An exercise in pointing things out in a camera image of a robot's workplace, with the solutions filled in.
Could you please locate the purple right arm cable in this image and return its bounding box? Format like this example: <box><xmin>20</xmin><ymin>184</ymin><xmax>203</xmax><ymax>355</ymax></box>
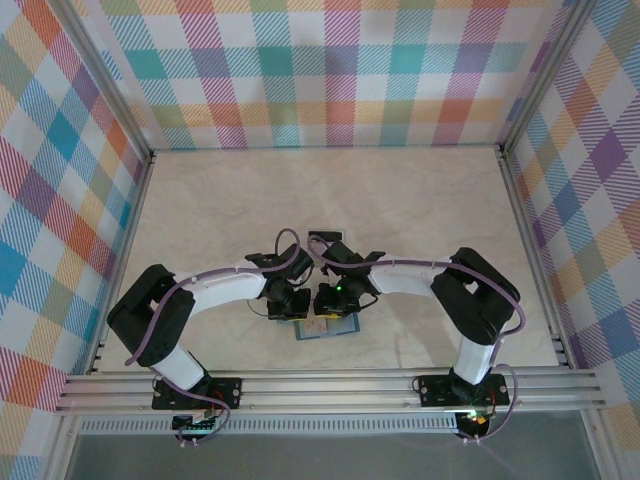
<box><xmin>306</xmin><ymin>233</ymin><xmax>527</xmax><ymax>446</ymax></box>

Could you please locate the aluminium corner post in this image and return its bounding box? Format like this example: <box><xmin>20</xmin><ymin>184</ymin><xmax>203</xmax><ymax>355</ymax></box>
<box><xmin>497</xmin><ymin>0</ymin><xmax>601</xmax><ymax>161</ymax></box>
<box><xmin>47</xmin><ymin>0</ymin><xmax>155</xmax><ymax>164</ymax></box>

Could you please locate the aluminium side rail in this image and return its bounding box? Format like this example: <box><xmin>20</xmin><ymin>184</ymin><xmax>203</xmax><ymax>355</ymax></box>
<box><xmin>497</xmin><ymin>144</ymin><xmax>576</xmax><ymax>369</ymax></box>
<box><xmin>84</xmin><ymin>149</ymin><xmax>157</xmax><ymax>376</ymax></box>

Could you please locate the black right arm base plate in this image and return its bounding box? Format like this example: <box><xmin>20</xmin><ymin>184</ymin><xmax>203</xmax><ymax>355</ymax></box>
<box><xmin>416</xmin><ymin>373</ymin><xmax>512</xmax><ymax>410</ymax></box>

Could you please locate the aluminium frame leg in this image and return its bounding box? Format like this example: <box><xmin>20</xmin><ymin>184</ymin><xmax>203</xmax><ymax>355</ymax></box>
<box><xmin>579</xmin><ymin>409</ymin><xmax>624</xmax><ymax>480</ymax></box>
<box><xmin>42</xmin><ymin>414</ymin><xmax>84</xmax><ymax>480</ymax></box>

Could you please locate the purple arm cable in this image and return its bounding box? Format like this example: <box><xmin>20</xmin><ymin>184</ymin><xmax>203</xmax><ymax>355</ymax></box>
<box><xmin>123</xmin><ymin>228</ymin><xmax>302</xmax><ymax>447</ymax></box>
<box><xmin>306</xmin><ymin>233</ymin><xmax>527</xmax><ymax>446</ymax></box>

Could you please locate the slotted grey cable tray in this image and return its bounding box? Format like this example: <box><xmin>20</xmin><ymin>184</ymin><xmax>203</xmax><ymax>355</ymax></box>
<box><xmin>78</xmin><ymin>417</ymin><xmax>460</xmax><ymax>436</ymax></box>

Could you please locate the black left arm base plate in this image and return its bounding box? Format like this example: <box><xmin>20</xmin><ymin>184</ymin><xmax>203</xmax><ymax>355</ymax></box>
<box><xmin>151</xmin><ymin>375</ymin><xmax>245</xmax><ymax>412</ymax></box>

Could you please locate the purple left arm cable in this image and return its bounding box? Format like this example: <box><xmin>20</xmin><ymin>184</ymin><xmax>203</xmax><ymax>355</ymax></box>
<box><xmin>123</xmin><ymin>228</ymin><xmax>302</xmax><ymax>447</ymax></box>

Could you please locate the grey metal sheet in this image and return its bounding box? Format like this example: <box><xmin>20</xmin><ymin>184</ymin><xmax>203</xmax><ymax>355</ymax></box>
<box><xmin>64</xmin><ymin>432</ymin><xmax>601</xmax><ymax>480</ymax></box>

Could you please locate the long aluminium base rail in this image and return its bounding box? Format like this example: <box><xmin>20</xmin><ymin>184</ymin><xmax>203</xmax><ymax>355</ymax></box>
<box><xmin>53</xmin><ymin>366</ymin><xmax>607</xmax><ymax>417</ymax></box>

